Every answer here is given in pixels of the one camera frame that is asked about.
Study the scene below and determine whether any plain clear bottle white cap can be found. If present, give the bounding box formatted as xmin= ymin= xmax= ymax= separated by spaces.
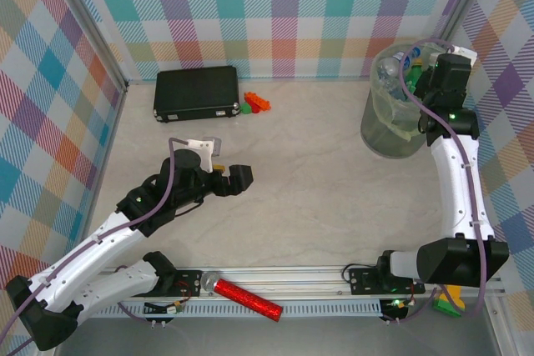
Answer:
xmin=377 ymin=54 xmax=404 ymax=82

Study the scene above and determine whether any red glitter microphone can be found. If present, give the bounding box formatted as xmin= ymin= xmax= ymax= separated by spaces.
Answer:
xmin=199 ymin=271 xmax=285 ymax=323

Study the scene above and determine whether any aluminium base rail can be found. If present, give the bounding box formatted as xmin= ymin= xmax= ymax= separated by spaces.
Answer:
xmin=43 ymin=264 xmax=504 ymax=303

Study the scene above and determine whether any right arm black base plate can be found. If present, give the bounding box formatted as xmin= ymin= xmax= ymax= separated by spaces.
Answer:
xmin=347 ymin=266 xmax=427 ymax=297

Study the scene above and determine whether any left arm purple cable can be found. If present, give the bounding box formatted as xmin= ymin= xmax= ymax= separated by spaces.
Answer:
xmin=0 ymin=137 xmax=191 ymax=355

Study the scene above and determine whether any black hard case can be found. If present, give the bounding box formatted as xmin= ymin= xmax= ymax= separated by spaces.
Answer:
xmin=152 ymin=65 xmax=242 ymax=123

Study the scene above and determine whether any white slotted cable duct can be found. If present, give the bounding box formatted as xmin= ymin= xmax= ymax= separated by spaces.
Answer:
xmin=65 ymin=300 xmax=384 ymax=319

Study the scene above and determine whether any green Sprite bottle yellow cap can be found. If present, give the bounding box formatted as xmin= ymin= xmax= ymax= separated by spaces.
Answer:
xmin=405 ymin=59 xmax=426 ymax=87

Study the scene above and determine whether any grey translucent waste bin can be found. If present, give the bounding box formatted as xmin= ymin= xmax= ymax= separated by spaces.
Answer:
xmin=360 ymin=38 xmax=471 ymax=159

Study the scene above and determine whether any translucent green bin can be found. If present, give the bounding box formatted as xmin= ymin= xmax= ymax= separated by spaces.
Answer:
xmin=370 ymin=37 xmax=471 ymax=143

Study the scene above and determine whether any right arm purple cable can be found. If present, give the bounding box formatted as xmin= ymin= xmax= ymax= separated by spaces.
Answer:
xmin=399 ymin=38 xmax=489 ymax=324

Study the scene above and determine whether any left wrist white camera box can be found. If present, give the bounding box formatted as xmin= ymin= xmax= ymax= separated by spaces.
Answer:
xmin=186 ymin=136 xmax=223 ymax=173

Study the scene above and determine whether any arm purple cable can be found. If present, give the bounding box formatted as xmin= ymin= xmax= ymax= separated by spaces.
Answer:
xmin=0 ymin=137 xmax=191 ymax=355
xmin=399 ymin=38 xmax=489 ymax=324

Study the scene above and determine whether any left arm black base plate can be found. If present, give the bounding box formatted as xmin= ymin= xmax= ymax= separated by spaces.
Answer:
xmin=158 ymin=268 xmax=202 ymax=299

